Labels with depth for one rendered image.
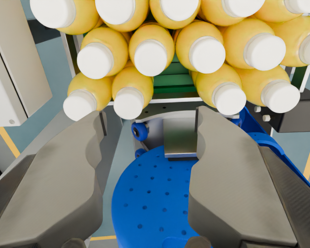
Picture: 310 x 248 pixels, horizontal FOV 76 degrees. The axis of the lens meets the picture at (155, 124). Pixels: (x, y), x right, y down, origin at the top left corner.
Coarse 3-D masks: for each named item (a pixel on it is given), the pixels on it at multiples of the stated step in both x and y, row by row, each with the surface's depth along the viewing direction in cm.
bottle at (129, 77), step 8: (128, 64) 33; (120, 72) 31; (128, 72) 30; (136, 72) 30; (120, 80) 29; (128, 80) 28; (136, 80) 28; (144, 80) 29; (152, 80) 33; (112, 88) 30; (120, 88) 28; (128, 88) 27; (136, 88) 28; (144, 88) 29; (152, 88) 31; (112, 96) 30; (144, 96) 29; (152, 96) 32; (144, 104) 30
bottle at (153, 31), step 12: (144, 24) 30; (156, 24) 29; (132, 36) 27; (144, 36) 25; (156, 36) 25; (168, 36) 26; (132, 48) 26; (168, 48) 26; (132, 60) 27; (168, 60) 26
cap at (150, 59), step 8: (144, 48) 23; (152, 48) 23; (160, 48) 23; (136, 56) 23; (144, 56) 23; (152, 56) 23; (160, 56) 23; (136, 64) 24; (144, 64) 24; (152, 64) 24; (160, 64) 24; (144, 72) 24; (152, 72) 24; (160, 72) 24
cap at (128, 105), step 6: (126, 90) 27; (132, 90) 27; (120, 96) 26; (126, 96) 26; (132, 96) 26; (138, 96) 26; (114, 102) 26; (120, 102) 26; (126, 102) 26; (132, 102) 26; (138, 102) 26; (114, 108) 27; (120, 108) 27; (126, 108) 27; (132, 108) 27; (138, 108) 27; (120, 114) 27; (126, 114) 27; (132, 114) 27; (138, 114) 27
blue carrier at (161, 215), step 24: (144, 168) 38; (168, 168) 38; (120, 192) 34; (144, 192) 33; (168, 192) 33; (120, 216) 30; (144, 216) 30; (168, 216) 29; (120, 240) 27; (144, 240) 27; (168, 240) 27
